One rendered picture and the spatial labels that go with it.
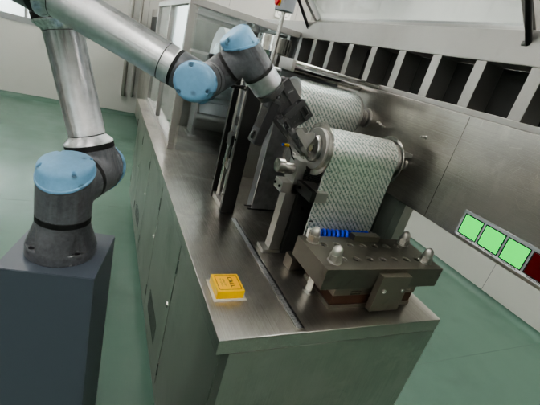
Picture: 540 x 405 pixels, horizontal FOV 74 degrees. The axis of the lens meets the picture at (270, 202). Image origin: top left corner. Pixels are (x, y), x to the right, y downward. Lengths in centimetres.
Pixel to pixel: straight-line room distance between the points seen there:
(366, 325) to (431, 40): 85
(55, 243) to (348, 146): 74
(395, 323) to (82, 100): 96
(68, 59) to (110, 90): 546
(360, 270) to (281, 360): 28
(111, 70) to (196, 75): 569
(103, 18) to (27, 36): 565
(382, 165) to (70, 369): 98
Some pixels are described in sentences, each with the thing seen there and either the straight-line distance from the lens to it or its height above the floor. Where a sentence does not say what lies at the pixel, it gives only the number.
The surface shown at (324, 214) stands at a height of 108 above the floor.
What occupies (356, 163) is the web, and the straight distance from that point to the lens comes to 102.
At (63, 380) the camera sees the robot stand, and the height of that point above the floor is 58.
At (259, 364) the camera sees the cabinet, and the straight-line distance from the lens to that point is 88.
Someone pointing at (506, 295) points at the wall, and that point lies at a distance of 373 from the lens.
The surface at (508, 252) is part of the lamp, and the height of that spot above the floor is 118.
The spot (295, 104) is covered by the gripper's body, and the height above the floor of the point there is 136.
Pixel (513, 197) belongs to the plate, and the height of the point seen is 130.
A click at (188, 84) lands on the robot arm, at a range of 72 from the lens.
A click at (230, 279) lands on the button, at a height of 92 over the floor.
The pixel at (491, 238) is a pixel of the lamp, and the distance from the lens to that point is 102.
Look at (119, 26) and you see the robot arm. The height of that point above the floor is 142.
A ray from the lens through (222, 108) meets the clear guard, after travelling 191.
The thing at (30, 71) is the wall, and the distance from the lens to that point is 649.
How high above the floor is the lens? 144
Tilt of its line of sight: 21 degrees down
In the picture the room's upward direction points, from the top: 16 degrees clockwise
